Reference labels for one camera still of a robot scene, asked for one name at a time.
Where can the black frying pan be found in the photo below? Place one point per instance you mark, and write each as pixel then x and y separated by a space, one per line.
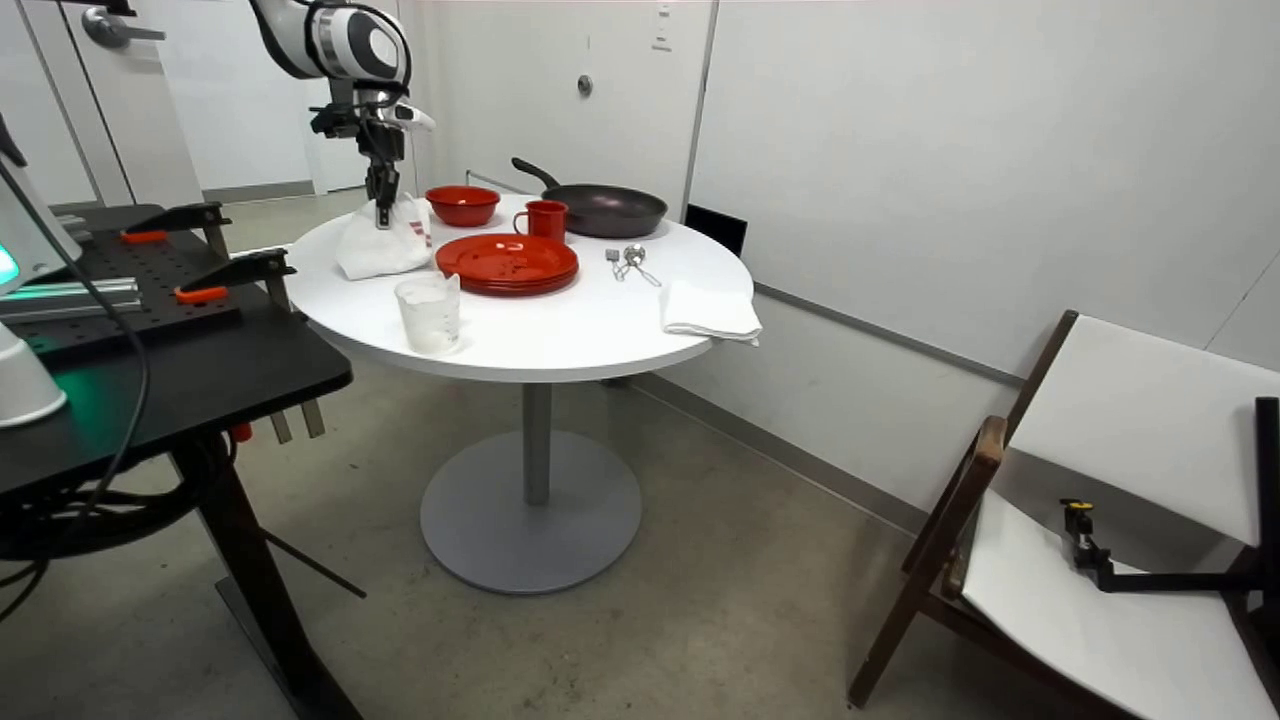
pixel 609 209

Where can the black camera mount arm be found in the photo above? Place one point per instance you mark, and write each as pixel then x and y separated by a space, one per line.
pixel 1173 583

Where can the red bowl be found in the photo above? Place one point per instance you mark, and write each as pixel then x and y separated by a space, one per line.
pixel 460 205

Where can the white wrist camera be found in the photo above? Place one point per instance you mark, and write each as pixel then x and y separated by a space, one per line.
pixel 415 118

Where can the large black orange clamp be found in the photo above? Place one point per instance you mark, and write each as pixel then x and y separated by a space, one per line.
pixel 237 269

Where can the red plate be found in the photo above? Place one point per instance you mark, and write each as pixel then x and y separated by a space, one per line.
pixel 504 264

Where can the black desk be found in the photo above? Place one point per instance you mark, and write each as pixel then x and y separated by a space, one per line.
pixel 202 375

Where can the black wall box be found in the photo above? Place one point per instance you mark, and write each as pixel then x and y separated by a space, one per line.
pixel 717 226

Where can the plain white folded napkin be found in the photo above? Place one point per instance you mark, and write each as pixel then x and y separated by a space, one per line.
pixel 705 303

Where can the white cloth with red print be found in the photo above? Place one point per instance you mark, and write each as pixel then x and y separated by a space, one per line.
pixel 380 250

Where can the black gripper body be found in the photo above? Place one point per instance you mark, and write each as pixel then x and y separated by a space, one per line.
pixel 380 135

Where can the small black orange clamp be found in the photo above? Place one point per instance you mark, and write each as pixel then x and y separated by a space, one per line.
pixel 179 216

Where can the translucent plastic cup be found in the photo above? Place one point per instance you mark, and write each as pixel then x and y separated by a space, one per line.
pixel 430 313

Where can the white dome base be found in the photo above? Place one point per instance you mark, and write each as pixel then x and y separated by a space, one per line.
pixel 23 382

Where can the wooden chair white cushions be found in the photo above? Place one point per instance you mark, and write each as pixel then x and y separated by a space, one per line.
pixel 1134 412

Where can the grey angled panel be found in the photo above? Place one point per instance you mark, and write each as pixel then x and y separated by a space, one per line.
pixel 25 222

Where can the round white pedestal table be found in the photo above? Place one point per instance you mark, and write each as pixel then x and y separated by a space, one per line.
pixel 537 463

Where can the round metal wall knob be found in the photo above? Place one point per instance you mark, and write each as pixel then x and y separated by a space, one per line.
pixel 583 84

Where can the metal fork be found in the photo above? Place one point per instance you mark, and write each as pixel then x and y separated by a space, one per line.
pixel 616 262

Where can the metal spoon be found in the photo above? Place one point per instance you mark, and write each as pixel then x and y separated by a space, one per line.
pixel 637 255

